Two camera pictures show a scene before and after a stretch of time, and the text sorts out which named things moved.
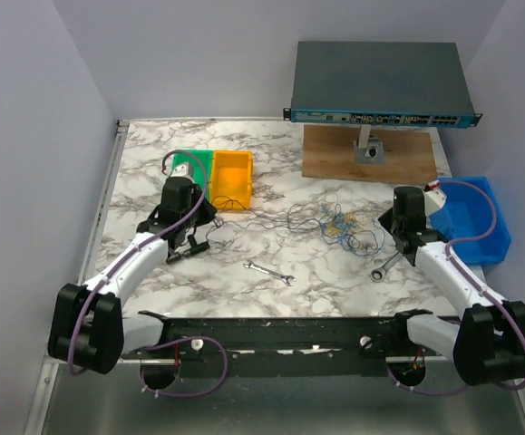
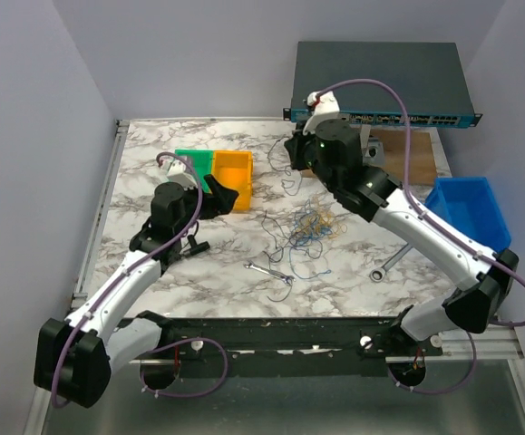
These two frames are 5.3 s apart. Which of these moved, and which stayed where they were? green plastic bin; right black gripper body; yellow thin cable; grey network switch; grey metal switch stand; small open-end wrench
Moved: right black gripper body; yellow thin cable
Stayed: green plastic bin; small open-end wrench; grey network switch; grey metal switch stand
